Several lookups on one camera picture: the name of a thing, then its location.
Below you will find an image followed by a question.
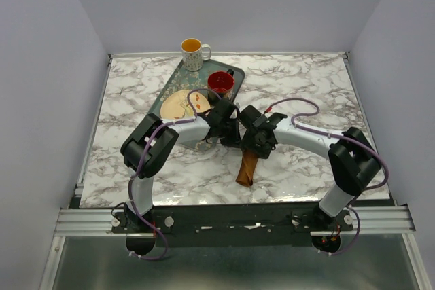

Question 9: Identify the brown cloth napkin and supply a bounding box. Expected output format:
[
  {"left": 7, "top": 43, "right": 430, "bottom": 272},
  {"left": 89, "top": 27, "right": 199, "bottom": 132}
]
[{"left": 236, "top": 150, "right": 258, "bottom": 187}]

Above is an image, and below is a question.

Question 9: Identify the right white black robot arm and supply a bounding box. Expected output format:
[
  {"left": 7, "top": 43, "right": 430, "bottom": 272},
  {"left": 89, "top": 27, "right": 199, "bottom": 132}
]
[{"left": 239, "top": 105, "right": 382, "bottom": 230}]

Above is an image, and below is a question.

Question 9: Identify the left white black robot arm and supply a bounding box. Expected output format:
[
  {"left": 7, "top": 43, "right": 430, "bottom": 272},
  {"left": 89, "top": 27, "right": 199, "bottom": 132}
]
[{"left": 120, "top": 99, "right": 241, "bottom": 232}]

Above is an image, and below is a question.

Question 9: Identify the white mug yellow inside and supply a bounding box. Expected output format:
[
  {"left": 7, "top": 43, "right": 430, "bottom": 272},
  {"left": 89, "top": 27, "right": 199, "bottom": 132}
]
[{"left": 181, "top": 38, "right": 211, "bottom": 71}]

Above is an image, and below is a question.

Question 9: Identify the red black mug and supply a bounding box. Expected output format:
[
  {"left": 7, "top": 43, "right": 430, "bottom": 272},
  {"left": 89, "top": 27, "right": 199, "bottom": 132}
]
[{"left": 207, "top": 69, "right": 235, "bottom": 105}]

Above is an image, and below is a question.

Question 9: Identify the peach floral plate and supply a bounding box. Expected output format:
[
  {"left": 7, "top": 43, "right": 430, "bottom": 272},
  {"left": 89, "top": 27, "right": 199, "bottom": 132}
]
[{"left": 160, "top": 90, "right": 211, "bottom": 119}]

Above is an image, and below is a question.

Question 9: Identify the green floral tray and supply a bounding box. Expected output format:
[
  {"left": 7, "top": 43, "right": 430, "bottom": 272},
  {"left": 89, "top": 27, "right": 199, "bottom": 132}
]
[{"left": 145, "top": 57, "right": 246, "bottom": 151}]

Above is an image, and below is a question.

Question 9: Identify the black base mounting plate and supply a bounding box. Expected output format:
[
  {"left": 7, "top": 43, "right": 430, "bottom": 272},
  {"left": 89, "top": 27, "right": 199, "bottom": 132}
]
[{"left": 111, "top": 202, "right": 353, "bottom": 248}]

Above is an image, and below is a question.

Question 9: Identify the aluminium frame rail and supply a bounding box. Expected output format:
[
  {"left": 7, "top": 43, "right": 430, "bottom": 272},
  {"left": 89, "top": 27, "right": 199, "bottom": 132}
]
[{"left": 54, "top": 206, "right": 415, "bottom": 237}]

